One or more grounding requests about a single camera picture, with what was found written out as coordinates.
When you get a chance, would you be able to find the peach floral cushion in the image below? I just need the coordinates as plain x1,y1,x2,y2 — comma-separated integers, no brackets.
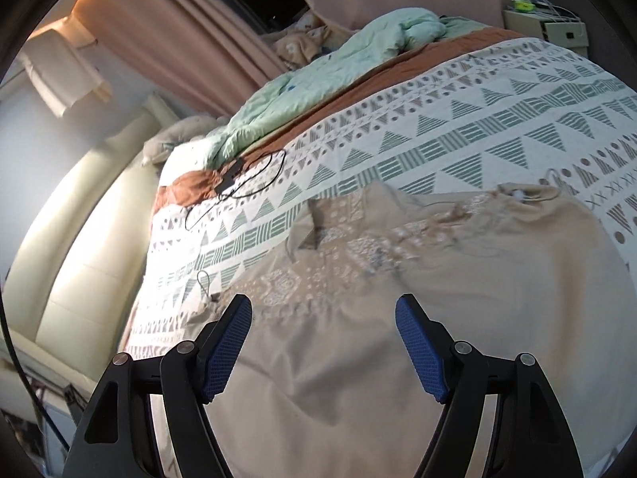
274,10,359,68

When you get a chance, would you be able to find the rust orange blanket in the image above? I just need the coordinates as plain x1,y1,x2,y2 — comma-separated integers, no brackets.
152,25,528,215

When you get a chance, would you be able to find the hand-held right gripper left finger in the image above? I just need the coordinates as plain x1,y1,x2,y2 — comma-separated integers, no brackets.
64,294,254,478

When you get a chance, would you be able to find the beige zip jacket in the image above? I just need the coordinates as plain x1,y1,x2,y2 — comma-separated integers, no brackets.
196,182,635,478

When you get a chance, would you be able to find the cream padded headboard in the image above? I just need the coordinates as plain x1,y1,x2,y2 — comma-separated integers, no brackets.
2,92,182,374

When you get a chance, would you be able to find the mint green quilt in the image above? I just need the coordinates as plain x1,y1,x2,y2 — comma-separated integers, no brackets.
206,7,491,170

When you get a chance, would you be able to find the white pillow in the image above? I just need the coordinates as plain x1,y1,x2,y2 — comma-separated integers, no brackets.
159,137,222,185

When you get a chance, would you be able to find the white hanging garment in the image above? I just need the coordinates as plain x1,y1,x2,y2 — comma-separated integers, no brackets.
20,17,113,118

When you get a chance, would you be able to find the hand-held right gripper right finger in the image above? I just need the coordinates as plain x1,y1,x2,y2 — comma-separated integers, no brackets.
395,294,583,478

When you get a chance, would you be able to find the bed with patterned cover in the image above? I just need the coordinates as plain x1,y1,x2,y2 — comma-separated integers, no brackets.
122,35,637,359

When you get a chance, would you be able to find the black charger cable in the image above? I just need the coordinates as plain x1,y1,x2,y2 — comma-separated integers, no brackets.
185,148,288,232

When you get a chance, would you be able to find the grey pillow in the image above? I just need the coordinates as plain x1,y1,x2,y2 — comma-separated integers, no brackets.
142,114,234,165

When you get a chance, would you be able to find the white nightstand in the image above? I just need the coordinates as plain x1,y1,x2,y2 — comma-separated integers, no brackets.
502,7,590,53

